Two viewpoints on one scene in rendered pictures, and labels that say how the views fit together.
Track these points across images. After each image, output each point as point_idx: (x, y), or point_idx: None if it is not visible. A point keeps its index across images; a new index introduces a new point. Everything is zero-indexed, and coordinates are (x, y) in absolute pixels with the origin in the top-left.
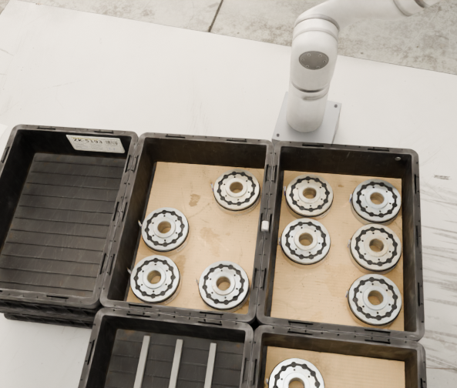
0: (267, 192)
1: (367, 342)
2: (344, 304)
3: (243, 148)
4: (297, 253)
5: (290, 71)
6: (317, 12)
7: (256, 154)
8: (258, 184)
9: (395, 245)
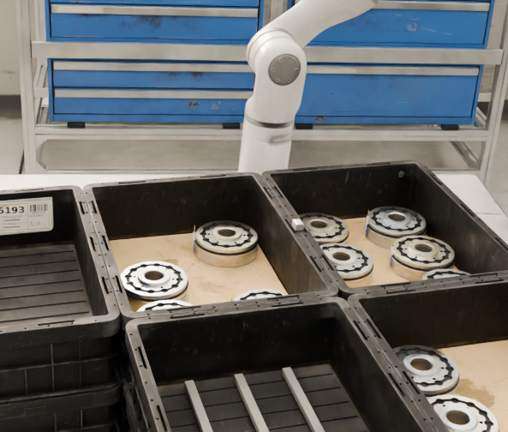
0: (280, 205)
1: (479, 284)
2: None
3: (221, 189)
4: (339, 269)
5: (254, 99)
6: (273, 27)
7: (236, 197)
8: (252, 228)
9: (443, 247)
